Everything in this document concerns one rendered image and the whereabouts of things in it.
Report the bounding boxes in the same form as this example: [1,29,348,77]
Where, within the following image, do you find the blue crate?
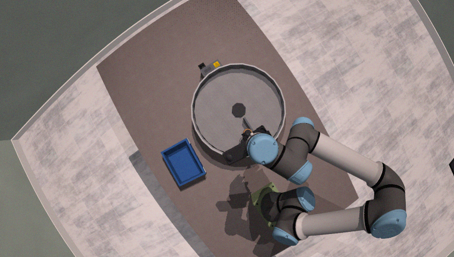
[161,138,206,185]

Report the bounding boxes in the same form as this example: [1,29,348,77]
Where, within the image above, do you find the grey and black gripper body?
[243,125,272,141]

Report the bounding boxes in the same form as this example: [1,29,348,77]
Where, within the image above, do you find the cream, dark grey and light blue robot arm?
[222,117,407,246]

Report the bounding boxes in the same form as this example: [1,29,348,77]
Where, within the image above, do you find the grey round turntable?
[191,59,286,154]

